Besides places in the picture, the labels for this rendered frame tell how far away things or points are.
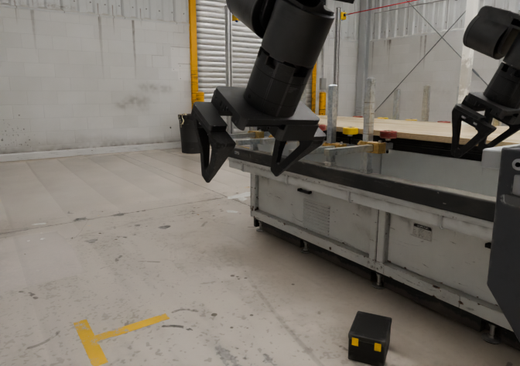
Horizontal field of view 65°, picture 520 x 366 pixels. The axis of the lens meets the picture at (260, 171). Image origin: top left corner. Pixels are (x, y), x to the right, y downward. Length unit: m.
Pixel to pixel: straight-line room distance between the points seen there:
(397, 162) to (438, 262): 0.53
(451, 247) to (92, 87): 6.82
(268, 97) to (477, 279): 1.85
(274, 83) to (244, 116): 0.04
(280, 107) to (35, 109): 7.47
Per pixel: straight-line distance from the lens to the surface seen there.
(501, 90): 0.74
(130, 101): 8.14
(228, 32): 3.09
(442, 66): 10.28
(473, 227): 1.84
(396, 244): 2.37
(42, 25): 7.92
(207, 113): 0.42
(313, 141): 0.46
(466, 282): 2.20
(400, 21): 11.07
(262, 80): 0.41
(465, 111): 0.71
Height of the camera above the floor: 1.09
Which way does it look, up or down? 11 degrees down
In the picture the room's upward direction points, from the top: straight up
